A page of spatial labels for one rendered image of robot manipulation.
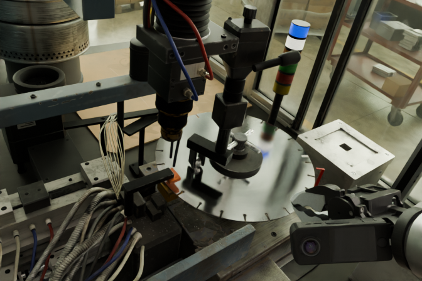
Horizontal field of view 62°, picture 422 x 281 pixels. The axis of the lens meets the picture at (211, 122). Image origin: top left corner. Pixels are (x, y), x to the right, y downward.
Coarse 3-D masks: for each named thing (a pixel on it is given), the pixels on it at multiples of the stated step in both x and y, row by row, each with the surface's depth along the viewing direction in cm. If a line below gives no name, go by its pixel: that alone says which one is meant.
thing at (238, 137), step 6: (240, 132) 70; (246, 132) 71; (252, 132) 72; (234, 138) 69; (240, 138) 69; (246, 138) 69; (234, 144) 68; (240, 144) 68; (246, 144) 68; (234, 150) 70; (240, 150) 70; (252, 150) 68; (258, 150) 67
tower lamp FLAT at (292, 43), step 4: (288, 36) 85; (292, 36) 84; (288, 40) 85; (292, 40) 84; (296, 40) 84; (300, 40) 84; (304, 40) 84; (288, 44) 85; (292, 44) 85; (296, 44) 84; (300, 44) 84; (288, 48) 86; (292, 48) 85; (296, 48) 85; (300, 48) 85
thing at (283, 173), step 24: (192, 120) 80; (168, 144) 72; (264, 144) 77; (288, 144) 78; (192, 168) 67; (216, 168) 68; (264, 168) 71; (288, 168) 72; (312, 168) 73; (192, 192) 62; (216, 192) 63; (240, 192) 64; (264, 192) 65; (288, 192) 66; (216, 216) 59; (240, 216) 59; (264, 216) 60
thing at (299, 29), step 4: (292, 20) 84; (296, 20) 85; (300, 20) 85; (292, 24) 83; (296, 24) 82; (300, 24) 82; (304, 24) 83; (308, 24) 83; (292, 28) 83; (296, 28) 82; (300, 28) 82; (304, 28) 82; (308, 28) 83; (292, 32) 84; (296, 32) 83; (300, 32) 83; (304, 32) 83; (296, 36) 83; (300, 36) 83; (304, 36) 84
